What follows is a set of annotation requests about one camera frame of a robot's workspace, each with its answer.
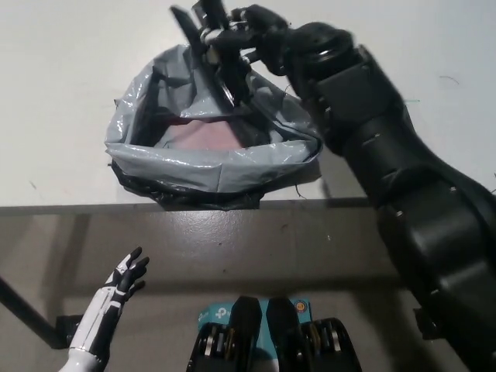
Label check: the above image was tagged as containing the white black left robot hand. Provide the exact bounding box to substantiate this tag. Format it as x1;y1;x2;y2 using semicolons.
68;246;150;360

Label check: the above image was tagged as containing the black table foot bracket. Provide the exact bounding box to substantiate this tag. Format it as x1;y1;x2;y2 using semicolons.
412;307;439;341

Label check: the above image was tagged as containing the pink item inside bag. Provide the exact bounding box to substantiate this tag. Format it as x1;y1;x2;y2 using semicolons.
154;119;243;151

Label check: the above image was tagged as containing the grey plastic bag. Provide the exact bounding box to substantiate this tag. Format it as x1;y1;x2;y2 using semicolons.
103;43;324;212

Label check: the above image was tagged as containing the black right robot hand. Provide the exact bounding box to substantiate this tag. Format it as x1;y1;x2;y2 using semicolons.
192;0;326;100

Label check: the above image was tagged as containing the black table leg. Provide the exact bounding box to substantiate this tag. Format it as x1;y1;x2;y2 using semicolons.
0;274;84;350

